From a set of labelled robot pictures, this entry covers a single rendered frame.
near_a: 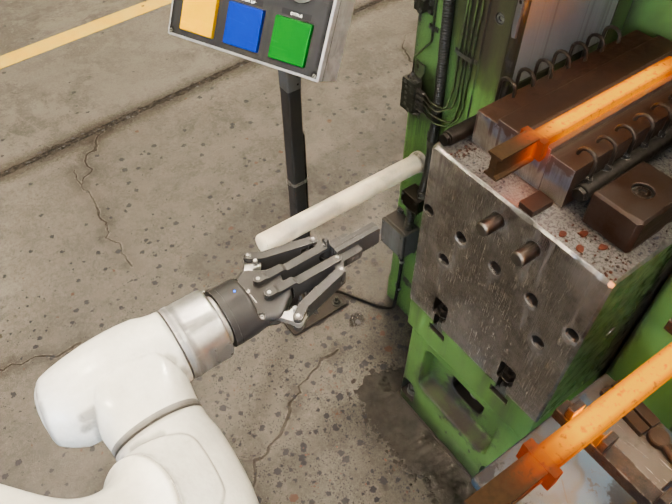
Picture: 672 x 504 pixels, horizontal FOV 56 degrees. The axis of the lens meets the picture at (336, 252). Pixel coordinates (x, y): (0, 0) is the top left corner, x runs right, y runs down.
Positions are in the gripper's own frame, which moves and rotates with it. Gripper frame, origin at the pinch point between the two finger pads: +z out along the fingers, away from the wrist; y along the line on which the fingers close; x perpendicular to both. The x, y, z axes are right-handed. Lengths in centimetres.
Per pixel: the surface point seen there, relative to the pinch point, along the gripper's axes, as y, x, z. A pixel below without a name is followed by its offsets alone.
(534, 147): 0.8, 0.1, 33.3
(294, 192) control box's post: -56, -50, 25
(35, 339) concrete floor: -94, -100, -47
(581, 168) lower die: 7.6, -0.7, 36.2
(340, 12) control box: -40.0, 5.5, 27.2
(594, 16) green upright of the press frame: -19, 0, 71
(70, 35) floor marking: -252, -100, 25
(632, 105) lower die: 3, 0, 55
